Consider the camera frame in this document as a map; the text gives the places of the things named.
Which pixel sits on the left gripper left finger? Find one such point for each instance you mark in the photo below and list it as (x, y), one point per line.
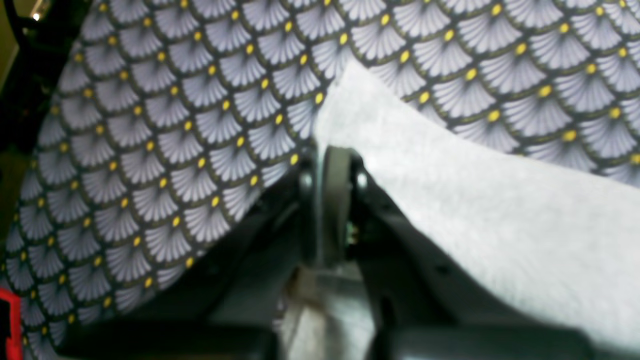
(223, 308)

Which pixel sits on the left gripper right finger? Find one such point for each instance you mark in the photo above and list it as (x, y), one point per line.
(424, 305)

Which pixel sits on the light grey T-shirt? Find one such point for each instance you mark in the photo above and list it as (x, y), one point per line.
(560, 245)

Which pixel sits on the fan-patterned purple tablecloth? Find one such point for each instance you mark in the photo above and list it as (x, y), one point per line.
(170, 116)

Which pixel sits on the red black table clamp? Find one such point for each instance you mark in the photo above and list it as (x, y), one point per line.
(11, 347)

